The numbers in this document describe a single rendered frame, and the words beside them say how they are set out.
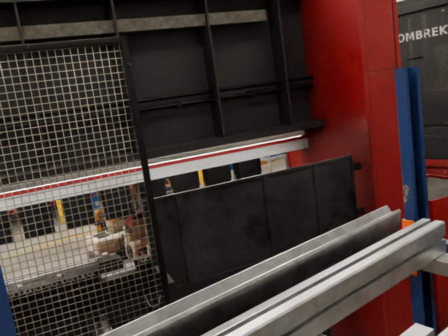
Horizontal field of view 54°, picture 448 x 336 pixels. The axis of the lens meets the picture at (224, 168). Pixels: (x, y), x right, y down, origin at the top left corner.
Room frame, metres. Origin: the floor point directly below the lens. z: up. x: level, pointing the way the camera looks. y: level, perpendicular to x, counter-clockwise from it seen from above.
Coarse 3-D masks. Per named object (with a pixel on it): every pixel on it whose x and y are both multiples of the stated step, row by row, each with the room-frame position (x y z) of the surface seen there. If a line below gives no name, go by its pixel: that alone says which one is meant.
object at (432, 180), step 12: (432, 180) 2.90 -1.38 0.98; (444, 180) 2.85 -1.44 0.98; (432, 192) 2.62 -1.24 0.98; (444, 192) 2.58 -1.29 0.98; (432, 204) 2.39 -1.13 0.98; (444, 204) 2.43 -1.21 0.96; (432, 216) 2.40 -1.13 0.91; (444, 216) 2.42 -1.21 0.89; (444, 276) 2.41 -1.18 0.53; (444, 288) 2.41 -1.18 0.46; (444, 300) 2.41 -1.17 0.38; (444, 312) 2.41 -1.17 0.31; (444, 324) 2.40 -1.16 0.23
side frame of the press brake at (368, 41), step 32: (320, 0) 2.52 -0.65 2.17; (352, 0) 2.28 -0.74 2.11; (384, 0) 2.31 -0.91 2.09; (320, 32) 2.54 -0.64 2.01; (352, 32) 2.30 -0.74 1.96; (384, 32) 2.30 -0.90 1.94; (320, 64) 2.57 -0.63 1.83; (352, 64) 2.32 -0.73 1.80; (384, 64) 2.30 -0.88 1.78; (320, 96) 2.60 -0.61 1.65; (352, 96) 2.34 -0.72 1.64; (384, 96) 2.29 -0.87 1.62; (320, 128) 2.63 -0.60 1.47; (352, 128) 2.36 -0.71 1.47; (384, 128) 2.29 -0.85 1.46; (288, 160) 3.02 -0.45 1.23; (320, 160) 2.66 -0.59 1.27; (384, 160) 2.28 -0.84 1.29; (384, 192) 2.27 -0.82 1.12; (352, 320) 2.51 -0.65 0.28; (384, 320) 2.25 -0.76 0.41
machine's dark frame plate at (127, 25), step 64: (0, 0) 2.02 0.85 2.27; (64, 0) 2.13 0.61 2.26; (128, 0) 2.30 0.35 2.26; (192, 0) 2.47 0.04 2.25; (256, 0) 2.61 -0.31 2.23; (64, 64) 2.21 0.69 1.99; (192, 64) 2.45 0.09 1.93; (256, 64) 2.59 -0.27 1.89; (0, 128) 2.03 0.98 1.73; (64, 128) 2.19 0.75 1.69; (192, 128) 2.43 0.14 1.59; (256, 128) 2.57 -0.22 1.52
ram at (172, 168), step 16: (272, 144) 2.67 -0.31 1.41; (288, 144) 2.71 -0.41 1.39; (304, 144) 2.75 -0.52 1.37; (176, 160) 2.45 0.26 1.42; (192, 160) 2.48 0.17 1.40; (208, 160) 2.52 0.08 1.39; (224, 160) 2.55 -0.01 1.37; (240, 160) 2.59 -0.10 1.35; (96, 176) 2.28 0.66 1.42; (112, 176) 2.32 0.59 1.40; (128, 176) 2.34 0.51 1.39; (160, 176) 2.41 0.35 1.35; (16, 192) 2.14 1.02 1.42; (32, 192) 2.17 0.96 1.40; (48, 192) 2.20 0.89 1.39; (64, 192) 2.22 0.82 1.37
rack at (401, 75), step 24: (408, 72) 0.97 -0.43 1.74; (408, 96) 0.93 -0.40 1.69; (408, 120) 0.93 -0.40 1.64; (408, 144) 0.93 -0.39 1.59; (408, 168) 0.93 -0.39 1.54; (408, 192) 0.93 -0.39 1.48; (408, 216) 0.94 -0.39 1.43; (432, 264) 0.77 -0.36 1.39; (0, 288) 0.04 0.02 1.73; (432, 288) 0.96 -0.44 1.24; (0, 312) 0.04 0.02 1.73; (432, 312) 0.95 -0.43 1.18
